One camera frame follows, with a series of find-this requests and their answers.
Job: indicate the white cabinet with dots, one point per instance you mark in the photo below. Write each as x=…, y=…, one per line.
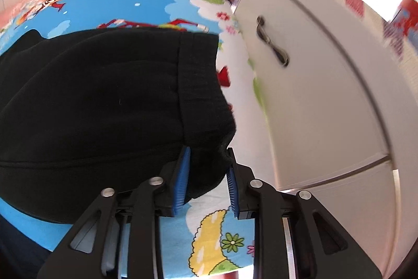
x=326, y=86

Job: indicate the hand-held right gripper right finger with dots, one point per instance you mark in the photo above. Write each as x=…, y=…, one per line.
x=232, y=192

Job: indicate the blue cartoon printed bedsheet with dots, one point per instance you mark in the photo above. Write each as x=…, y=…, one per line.
x=147, y=7

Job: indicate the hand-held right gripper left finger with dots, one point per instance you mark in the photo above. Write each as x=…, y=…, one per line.
x=181, y=182

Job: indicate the black pants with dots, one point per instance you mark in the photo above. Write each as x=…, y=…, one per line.
x=98, y=102

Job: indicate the dark cloth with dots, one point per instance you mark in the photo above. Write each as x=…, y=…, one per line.
x=23, y=249

